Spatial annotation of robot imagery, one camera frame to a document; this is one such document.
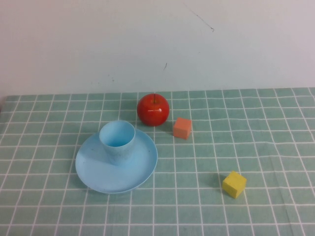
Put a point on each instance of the orange foam cube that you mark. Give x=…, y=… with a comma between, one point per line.
x=182, y=129

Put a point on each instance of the red apple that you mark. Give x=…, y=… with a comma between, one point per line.
x=152, y=110

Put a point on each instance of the light blue plastic cup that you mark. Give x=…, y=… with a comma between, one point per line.
x=118, y=153

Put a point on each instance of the green checked tablecloth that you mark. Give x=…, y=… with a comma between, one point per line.
x=246, y=137

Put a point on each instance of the yellow foam cube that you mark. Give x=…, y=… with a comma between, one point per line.
x=233, y=184

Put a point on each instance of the light blue plastic plate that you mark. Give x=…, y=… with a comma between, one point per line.
x=98, y=174

